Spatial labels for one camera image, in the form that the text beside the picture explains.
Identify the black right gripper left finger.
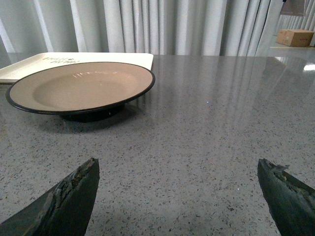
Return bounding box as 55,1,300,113
0,158,99,236

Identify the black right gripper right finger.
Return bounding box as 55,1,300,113
257,159,315,236

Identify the beige plate with black rim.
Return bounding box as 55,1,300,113
6,62,155,122

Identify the white rectangular tray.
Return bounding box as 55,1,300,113
0,52,154,84

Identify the brown cardboard box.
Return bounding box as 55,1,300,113
276,29,315,47

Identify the grey curtain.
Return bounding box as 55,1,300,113
0,0,282,56

